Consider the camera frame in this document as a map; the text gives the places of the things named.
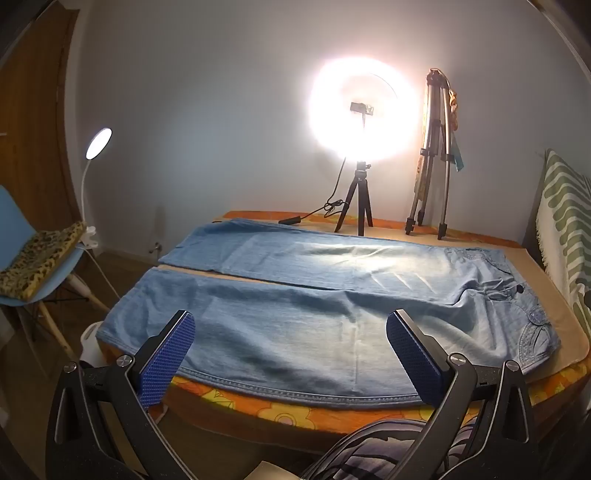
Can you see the blue denim pants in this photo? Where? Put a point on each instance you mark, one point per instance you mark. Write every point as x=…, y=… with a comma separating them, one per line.
x=277, y=323

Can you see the silver folded tripod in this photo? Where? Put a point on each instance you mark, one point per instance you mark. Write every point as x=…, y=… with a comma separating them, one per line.
x=435, y=78

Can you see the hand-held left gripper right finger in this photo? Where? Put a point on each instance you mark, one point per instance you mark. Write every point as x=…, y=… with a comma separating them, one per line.
x=415, y=362

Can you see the small black tripod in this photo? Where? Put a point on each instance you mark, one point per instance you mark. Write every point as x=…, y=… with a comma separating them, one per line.
x=360, y=184

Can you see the person's striped clothing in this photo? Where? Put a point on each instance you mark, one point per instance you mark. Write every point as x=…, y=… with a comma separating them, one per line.
x=369, y=452

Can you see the orange braided hanging item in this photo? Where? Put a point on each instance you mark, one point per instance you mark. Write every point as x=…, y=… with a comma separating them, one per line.
x=453, y=110

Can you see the orange floral sheet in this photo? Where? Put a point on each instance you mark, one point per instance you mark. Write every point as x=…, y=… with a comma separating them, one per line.
x=258, y=406

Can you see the green and white patterned blanket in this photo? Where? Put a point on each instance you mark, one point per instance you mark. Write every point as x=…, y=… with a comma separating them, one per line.
x=563, y=207

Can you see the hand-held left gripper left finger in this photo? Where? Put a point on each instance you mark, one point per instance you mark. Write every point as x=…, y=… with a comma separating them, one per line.
x=168, y=357

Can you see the light blue chair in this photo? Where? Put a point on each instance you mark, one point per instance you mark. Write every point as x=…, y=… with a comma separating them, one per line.
x=14, y=217

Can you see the white gooseneck clip lamp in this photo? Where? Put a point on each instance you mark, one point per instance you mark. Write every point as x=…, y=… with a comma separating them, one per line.
x=99, y=142

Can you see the small blue hanging cloth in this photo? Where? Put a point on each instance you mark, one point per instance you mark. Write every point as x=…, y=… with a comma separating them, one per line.
x=458, y=157

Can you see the leopard print cloth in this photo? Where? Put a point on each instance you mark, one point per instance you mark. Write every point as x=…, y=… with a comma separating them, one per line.
x=41, y=254

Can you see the brown wooden door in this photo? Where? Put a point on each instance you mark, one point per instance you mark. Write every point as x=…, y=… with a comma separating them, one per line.
x=37, y=115

